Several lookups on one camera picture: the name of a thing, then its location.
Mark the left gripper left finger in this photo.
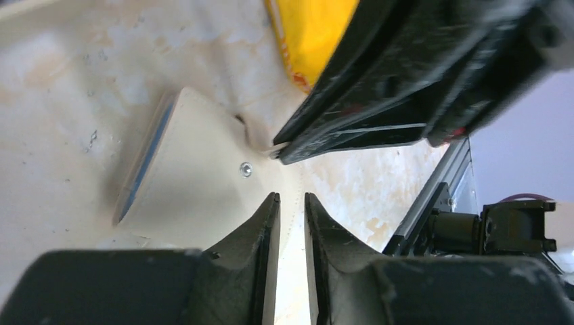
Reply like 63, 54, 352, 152
1, 192, 280, 324

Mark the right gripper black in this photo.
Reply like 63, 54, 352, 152
385, 1, 573, 147

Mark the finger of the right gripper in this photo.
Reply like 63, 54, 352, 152
273, 0, 418, 144
274, 26, 494, 166

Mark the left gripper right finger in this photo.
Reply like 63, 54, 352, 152
305, 193, 573, 324

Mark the yellow jacket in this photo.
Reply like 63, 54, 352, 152
265, 0, 359, 93

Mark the aluminium front rail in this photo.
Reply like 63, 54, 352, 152
382, 139, 479, 257

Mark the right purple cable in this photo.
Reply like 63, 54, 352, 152
498, 192, 554, 204

